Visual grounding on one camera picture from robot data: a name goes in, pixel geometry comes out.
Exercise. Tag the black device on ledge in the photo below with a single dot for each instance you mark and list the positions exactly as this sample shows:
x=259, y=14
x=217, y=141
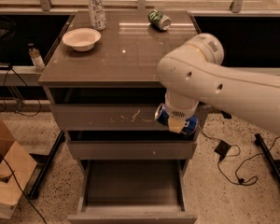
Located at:
x=5, y=66

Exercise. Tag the grey drawer cabinet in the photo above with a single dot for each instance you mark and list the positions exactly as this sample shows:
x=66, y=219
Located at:
x=120, y=70

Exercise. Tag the black power adapter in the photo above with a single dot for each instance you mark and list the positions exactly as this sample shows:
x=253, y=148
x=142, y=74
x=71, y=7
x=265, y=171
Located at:
x=222, y=149

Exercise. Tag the middle grey drawer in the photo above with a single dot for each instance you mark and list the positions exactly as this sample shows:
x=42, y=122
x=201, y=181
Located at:
x=132, y=150

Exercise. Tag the small bottle on ledge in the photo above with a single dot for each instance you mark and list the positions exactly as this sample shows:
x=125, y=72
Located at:
x=36, y=57

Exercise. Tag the clear plastic water bottle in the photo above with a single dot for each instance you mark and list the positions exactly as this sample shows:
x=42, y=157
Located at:
x=97, y=14

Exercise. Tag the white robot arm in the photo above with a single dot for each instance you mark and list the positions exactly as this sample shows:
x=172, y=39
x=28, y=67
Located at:
x=194, y=73

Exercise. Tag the blue pepsi can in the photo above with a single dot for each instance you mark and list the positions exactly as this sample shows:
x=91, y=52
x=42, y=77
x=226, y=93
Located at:
x=161, y=117

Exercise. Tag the top grey drawer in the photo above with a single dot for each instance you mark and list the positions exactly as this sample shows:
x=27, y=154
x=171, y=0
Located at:
x=103, y=117

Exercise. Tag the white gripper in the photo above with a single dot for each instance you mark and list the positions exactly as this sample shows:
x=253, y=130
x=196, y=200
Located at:
x=179, y=114

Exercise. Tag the black metal floor bar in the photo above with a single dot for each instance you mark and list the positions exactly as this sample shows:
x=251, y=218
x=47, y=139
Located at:
x=273, y=163
x=45, y=161

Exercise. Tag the cardboard box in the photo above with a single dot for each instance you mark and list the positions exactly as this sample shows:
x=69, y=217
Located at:
x=16, y=169

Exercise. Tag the green soda can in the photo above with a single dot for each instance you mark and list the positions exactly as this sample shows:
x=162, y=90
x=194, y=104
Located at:
x=159, y=19

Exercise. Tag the white paper bowl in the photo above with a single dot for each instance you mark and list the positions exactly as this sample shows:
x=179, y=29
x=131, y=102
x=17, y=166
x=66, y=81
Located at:
x=81, y=39

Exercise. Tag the black metal floor bar right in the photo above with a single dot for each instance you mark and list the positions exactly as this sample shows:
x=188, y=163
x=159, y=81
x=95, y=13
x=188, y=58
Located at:
x=273, y=163

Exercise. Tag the black metal floor bar left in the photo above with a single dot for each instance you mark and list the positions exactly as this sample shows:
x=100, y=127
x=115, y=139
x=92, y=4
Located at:
x=45, y=161

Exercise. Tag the bottom grey open drawer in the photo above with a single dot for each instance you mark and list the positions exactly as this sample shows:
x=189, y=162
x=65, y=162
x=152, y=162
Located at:
x=133, y=192

